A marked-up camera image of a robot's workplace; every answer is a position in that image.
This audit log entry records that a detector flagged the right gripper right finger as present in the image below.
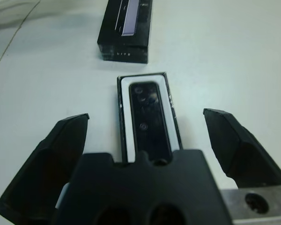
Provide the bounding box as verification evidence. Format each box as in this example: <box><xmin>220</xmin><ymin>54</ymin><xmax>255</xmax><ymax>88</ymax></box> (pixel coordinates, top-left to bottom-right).
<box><xmin>203</xmin><ymin>108</ymin><xmax>281</xmax><ymax>189</ymax></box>

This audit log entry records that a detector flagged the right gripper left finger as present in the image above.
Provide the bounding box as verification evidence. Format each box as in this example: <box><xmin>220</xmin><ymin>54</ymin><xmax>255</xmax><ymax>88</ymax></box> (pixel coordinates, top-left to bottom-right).
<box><xmin>0</xmin><ymin>113</ymin><xmax>90</xmax><ymax>225</ymax></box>

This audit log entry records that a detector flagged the black box lid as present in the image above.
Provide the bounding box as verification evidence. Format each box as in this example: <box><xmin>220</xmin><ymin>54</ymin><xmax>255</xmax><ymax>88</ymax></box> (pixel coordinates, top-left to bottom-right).
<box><xmin>97</xmin><ymin>0</ymin><xmax>153</xmax><ymax>64</ymax></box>

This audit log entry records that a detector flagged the black box base white insert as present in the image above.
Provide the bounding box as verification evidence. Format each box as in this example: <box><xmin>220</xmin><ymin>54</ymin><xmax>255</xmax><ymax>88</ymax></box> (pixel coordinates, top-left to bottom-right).
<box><xmin>116</xmin><ymin>71</ymin><xmax>183</xmax><ymax>164</ymax></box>

